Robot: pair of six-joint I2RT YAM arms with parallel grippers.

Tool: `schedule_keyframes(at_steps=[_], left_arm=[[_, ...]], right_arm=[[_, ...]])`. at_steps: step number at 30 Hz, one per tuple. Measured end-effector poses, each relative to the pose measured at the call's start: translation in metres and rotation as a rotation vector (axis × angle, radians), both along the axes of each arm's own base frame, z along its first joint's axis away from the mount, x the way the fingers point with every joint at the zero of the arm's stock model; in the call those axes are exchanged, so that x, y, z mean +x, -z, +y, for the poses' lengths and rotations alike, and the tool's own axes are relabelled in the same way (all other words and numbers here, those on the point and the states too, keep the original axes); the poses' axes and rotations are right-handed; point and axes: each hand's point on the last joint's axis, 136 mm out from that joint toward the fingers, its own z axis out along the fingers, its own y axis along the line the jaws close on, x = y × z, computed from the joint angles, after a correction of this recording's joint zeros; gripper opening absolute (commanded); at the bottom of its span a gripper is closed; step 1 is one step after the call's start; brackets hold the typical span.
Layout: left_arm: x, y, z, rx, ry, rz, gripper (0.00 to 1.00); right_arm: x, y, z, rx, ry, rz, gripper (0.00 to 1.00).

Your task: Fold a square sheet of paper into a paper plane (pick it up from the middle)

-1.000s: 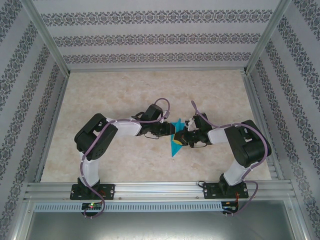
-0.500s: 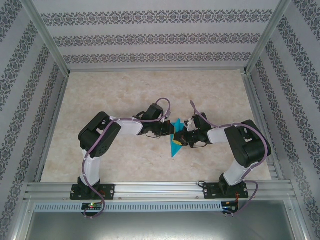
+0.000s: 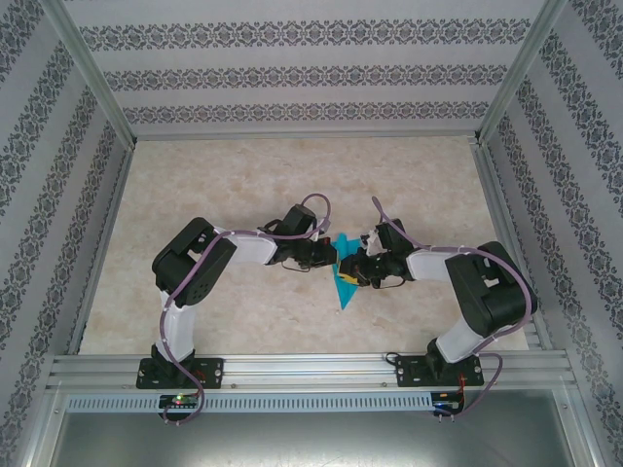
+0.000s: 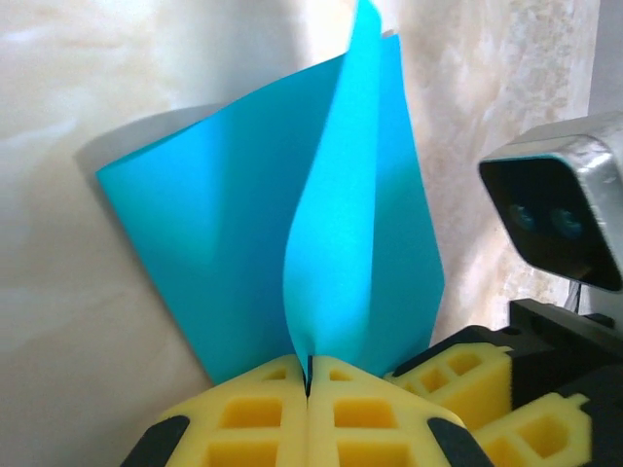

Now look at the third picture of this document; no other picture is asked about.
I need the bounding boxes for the teal cloth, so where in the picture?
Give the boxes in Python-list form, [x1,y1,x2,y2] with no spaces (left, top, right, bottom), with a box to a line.
[330,232,362,311]

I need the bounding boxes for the grey metal shelf plate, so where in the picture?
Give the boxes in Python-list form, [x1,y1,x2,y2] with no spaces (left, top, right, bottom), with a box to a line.
[48,411,583,467]

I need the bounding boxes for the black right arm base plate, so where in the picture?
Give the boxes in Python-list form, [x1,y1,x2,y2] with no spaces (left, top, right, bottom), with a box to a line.
[393,354,486,389]

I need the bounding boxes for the aluminium mounting rail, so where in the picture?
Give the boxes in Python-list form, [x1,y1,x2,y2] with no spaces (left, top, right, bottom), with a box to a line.
[46,352,578,391]

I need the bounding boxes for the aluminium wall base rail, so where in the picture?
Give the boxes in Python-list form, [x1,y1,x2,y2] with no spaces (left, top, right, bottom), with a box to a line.
[130,126,481,142]

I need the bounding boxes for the aluminium table side rail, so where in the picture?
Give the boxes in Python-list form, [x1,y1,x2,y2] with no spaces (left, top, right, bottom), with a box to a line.
[65,143,140,356]
[467,138,556,351]

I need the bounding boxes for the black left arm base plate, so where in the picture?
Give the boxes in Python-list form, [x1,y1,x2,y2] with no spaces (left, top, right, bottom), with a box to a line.
[135,357,225,390]

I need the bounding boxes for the slotted grey cable duct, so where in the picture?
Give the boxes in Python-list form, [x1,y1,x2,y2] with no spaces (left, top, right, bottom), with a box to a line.
[65,392,435,413]

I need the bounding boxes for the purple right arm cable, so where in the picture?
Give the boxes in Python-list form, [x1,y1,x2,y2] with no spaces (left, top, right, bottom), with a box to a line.
[370,196,535,420]

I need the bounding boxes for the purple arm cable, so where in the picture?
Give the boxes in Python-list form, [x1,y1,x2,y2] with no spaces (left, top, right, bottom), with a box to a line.
[159,193,335,425]
[370,196,535,420]

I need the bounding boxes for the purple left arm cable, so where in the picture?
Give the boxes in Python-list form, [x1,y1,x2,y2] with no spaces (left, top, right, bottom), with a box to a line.
[159,193,335,425]

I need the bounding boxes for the aluminium frame post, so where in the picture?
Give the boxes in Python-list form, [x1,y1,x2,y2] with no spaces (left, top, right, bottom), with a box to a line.
[38,0,139,150]
[472,0,569,146]

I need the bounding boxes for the aluminium frame upright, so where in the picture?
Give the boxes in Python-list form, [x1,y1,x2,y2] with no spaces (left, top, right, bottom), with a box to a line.
[554,381,615,467]
[9,381,69,467]

